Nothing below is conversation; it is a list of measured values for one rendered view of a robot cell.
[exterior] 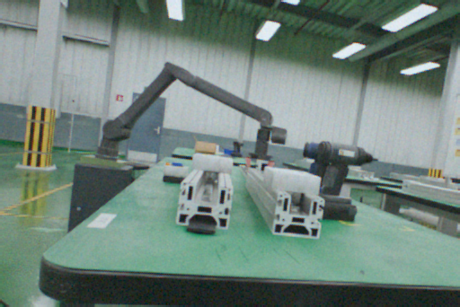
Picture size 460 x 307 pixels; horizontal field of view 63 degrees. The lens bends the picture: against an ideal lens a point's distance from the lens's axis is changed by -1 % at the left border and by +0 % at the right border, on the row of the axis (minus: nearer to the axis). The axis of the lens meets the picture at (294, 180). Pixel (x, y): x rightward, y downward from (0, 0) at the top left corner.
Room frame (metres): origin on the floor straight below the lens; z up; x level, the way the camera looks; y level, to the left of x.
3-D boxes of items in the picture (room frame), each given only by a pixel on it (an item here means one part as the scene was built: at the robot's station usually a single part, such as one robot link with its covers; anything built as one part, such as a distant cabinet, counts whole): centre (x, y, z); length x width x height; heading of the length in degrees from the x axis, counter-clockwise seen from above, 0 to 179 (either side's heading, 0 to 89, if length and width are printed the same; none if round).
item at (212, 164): (1.10, 0.25, 0.87); 0.16 x 0.11 x 0.07; 12
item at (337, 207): (1.07, -0.15, 0.89); 0.20 x 0.08 x 0.22; 114
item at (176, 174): (1.35, 0.43, 0.81); 0.10 x 0.08 x 0.06; 102
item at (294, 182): (0.90, 0.01, 0.87); 0.16 x 0.11 x 0.07; 12
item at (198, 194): (1.10, 0.25, 0.82); 0.80 x 0.10 x 0.09; 12
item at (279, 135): (1.57, 0.12, 1.04); 0.12 x 0.09 x 0.12; 87
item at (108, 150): (1.59, 0.83, 0.84); 0.12 x 0.09 x 0.08; 25
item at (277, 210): (1.14, 0.07, 0.82); 0.80 x 0.10 x 0.09; 12
